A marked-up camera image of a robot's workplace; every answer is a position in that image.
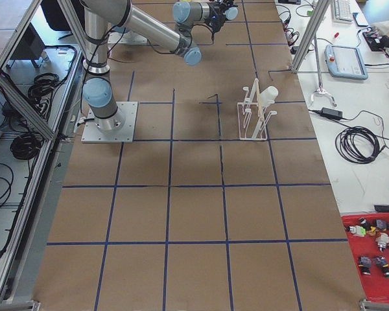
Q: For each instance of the light blue cup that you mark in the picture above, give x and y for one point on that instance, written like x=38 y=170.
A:
x=231 y=13

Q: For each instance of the aluminium frame post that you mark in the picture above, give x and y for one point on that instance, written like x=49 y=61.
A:
x=310 y=32

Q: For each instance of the black power adapter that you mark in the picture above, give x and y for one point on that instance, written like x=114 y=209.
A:
x=331 y=113

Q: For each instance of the pale green ikea cup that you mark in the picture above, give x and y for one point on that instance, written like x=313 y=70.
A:
x=268 y=96

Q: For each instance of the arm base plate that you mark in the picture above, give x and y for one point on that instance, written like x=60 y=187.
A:
x=118 y=128

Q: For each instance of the white keyboard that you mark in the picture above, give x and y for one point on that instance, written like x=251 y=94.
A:
x=341 y=11

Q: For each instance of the blue teach pendant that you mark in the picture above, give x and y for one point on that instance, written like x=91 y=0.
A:
x=345 y=62

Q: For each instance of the red parts tray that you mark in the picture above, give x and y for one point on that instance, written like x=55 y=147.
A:
x=368 y=237

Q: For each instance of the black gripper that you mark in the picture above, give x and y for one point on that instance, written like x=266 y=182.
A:
x=212 y=20

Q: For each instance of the white wire cup rack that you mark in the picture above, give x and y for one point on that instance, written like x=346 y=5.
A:
x=253 y=115

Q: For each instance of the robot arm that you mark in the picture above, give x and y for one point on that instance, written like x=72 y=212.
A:
x=109 y=22

